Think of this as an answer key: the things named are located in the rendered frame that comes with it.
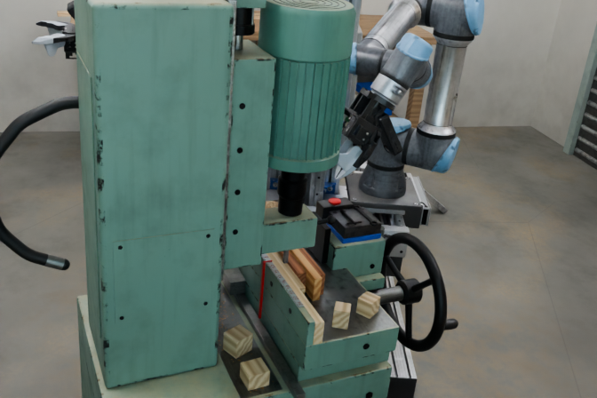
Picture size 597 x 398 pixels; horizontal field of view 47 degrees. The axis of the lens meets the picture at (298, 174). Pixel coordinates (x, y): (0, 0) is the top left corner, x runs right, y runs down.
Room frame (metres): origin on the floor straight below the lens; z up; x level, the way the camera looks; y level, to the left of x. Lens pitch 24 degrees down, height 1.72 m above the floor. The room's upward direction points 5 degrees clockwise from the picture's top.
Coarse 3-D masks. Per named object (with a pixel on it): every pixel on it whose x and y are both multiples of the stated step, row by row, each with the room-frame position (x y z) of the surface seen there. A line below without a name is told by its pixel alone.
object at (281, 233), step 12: (276, 216) 1.25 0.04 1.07; (288, 216) 1.25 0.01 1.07; (300, 216) 1.26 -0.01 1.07; (312, 216) 1.26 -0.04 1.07; (264, 228) 1.20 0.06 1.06; (276, 228) 1.22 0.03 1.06; (288, 228) 1.23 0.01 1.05; (300, 228) 1.24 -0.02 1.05; (312, 228) 1.25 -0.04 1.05; (264, 240) 1.21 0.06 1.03; (276, 240) 1.22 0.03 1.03; (288, 240) 1.23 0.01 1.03; (300, 240) 1.24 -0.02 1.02; (312, 240) 1.25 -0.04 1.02; (264, 252) 1.21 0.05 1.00
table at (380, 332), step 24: (264, 288) 1.25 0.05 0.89; (336, 288) 1.26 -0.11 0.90; (360, 288) 1.27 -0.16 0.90; (384, 312) 1.19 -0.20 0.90; (288, 336) 1.12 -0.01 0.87; (336, 336) 1.09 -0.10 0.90; (360, 336) 1.10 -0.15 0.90; (384, 336) 1.13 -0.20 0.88; (312, 360) 1.06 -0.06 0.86; (336, 360) 1.08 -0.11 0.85
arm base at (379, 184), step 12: (372, 168) 1.95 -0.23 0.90; (384, 168) 1.93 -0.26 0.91; (396, 168) 1.94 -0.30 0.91; (360, 180) 1.98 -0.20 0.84; (372, 180) 1.95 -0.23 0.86; (384, 180) 1.93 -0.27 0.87; (396, 180) 1.94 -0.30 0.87; (372, 192) 1.92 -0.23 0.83; (384, 192) 1.91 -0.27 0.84; (396, 192) 1.92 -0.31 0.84
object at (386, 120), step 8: (384, 112) 1.48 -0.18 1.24; (384, 120) 1.46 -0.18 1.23; (384, 128) 1.46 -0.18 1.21; (392, 128) 1.47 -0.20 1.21; (384, 136) 1.48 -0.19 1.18; (392, 136) 1.47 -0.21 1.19; (384, 144) 1.49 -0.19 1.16; (392, 144) 1.47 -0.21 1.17; (400, 144) 1.48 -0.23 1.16; (392, 152) 1.48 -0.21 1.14; (400, 152) 1.48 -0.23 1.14
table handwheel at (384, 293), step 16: (400, 240) 1.46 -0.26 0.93; (416, 240) 1.41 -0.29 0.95; (384, 256) 1.52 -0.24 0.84; (432, 256) 1.37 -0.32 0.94; (384, 272) 1.52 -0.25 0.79; (432, 272) 1.33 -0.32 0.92; (384, 288) 1.51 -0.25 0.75; (400, 288) 1.40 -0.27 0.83; (416, 288) 1.38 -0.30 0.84; (384, 304) 1.48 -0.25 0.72; (400, 336) 1.40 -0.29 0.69; (432, 336) 1.29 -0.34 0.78
